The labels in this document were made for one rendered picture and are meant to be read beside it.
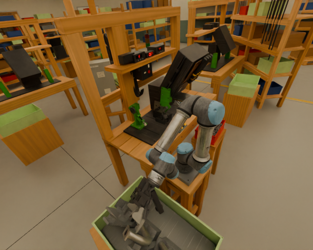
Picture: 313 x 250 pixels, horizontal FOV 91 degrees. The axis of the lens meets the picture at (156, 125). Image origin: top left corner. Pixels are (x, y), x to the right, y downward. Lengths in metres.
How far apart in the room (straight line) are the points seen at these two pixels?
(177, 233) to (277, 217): 1.47
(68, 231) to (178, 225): 1.51
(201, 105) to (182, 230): 0.76
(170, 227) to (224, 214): 1.13
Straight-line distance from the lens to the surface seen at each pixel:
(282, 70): 4.02
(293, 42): 3.90
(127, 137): 1.65
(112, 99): 1.69
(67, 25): 1.34
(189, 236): 1.14
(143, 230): 0.97
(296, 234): 2.38
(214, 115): 0.82
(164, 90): 1.67
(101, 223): 1.19
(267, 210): 2.37
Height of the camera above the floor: 1.93
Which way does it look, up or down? 37 degrees down
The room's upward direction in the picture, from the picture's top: 6 degrees counter-clockwise
